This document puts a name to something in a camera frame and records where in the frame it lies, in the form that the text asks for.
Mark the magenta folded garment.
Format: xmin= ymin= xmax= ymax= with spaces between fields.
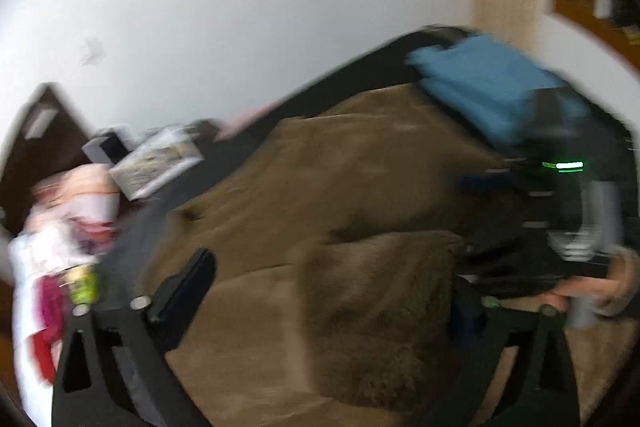
xmin=40 ymin=279 xmax=68 ymax=343

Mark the dark wooden headboard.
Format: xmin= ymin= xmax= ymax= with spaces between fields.
xmin=0 ymin=83 xmax=96 ymax=228

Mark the pink pillow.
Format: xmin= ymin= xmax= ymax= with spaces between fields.
xmin=32 ymin=164 xmax=121 ymax=253

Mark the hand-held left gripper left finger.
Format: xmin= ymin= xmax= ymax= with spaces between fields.
xmin=52 ymin=248 xmax=217 ymax=427

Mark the blue folded garment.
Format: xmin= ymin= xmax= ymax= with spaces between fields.
xmin=406 ymin=34 xmax=591 ymax=145

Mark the white framed tablet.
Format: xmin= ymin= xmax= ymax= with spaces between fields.
xmin=82 ymin=125 xmax=136 ymax=165

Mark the red folded garment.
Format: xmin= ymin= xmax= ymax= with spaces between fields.
xmin=32 ymin=332 xmax=58 ymax=383

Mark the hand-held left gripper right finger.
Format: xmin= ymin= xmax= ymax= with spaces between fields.
xmin=449 ymin=279 xmax=581 ymax=427

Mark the white wall switch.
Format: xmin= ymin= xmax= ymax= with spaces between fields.
xmin=80 ymin=38 xmax=106 ymax=65

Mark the brown fleece garment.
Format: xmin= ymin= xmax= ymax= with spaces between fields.
xmin=102 ymin=86 xmax=631 ymax=427

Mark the photo collage frame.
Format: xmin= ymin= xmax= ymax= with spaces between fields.
xmin=109 ymin=127 xmax=201 ymax=202

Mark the person's right hand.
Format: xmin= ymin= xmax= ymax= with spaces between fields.
xmin=542 ymin=247 xmax=640 ymax=319

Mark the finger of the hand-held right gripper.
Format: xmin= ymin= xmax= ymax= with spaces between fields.
xmin=460 ymin=174 xmax=521 ymax=195

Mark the black bed cover cloth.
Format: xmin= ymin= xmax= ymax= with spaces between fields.
xmin=95 ymin=25 xmax=640 ymax=258

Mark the green toy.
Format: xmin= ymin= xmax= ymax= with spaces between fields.
xmin=62 ymin=264 xmax=101 ymax=305

